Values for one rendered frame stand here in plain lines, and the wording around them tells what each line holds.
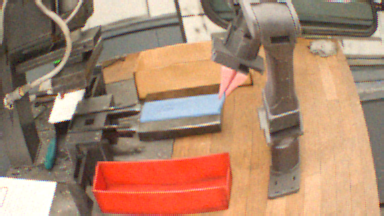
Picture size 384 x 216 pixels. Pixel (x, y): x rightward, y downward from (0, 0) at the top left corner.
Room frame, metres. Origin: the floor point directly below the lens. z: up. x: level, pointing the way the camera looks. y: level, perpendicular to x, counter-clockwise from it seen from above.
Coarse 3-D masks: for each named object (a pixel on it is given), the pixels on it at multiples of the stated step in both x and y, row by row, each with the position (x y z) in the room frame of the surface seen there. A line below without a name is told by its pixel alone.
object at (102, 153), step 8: (112, 104) 1.39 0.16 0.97; (112, 120) 1.36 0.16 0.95; (104, 144) 1.25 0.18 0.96; (72, 152) 1.23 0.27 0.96; (96, 152) 1.22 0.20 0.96; (104, 152) 1.23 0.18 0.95; (72, 160) 1.23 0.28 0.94; (96, 160) 1.22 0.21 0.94; (104, 160) 1.22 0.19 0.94; (112, 160) 1.27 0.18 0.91; (96, 168) 1.22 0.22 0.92
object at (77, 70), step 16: (80, 32) 1.32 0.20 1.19; (96, 32) 1.31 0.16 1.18; (48, 48) 1.37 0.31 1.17; (64, 48) 1.29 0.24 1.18; (80, 48) 1.28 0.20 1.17; (96, 48) 1.33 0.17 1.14; (16, 64) 1.33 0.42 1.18; (32, 64) 1.31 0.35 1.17; (80, 64) 1.25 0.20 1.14; (64, 80) 1.22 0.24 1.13; (80, 80) 1.22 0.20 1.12; (64, 96) 1.26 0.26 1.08
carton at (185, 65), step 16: (160, 48) 1.64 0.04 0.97; (176, 48) 1.64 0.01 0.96; (192, 48) 1.63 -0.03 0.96; (208, 48) 1.63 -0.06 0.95; (144, 64) 1.65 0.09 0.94; (160, 64) 1.64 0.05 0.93; (176, 64) 1.52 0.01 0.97; (192, 64) 1.52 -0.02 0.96; (208, 64) 1.51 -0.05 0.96; (144, 80) 1.53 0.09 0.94; (160, 80) 1.53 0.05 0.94; (176, 80) 1.52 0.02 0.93; (192, 80) 1.52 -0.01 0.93; (208, 80) 1.51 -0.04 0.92; (144, 96) 1.53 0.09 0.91
